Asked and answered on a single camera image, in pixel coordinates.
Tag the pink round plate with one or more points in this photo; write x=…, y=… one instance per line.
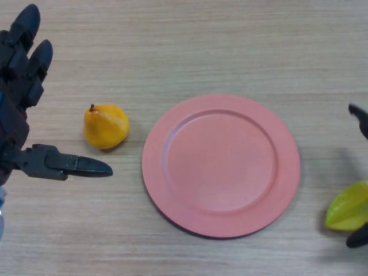
x=221, y=172

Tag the yellow starfruit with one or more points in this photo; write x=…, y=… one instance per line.
x=348, y=210

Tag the orange-yellow pear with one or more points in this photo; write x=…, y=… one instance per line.
x=105, y=129

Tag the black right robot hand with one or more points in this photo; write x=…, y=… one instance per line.
x=361, y=118

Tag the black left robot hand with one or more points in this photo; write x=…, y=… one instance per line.
x=15, y=92

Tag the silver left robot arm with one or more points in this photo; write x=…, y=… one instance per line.
x=1, y=215

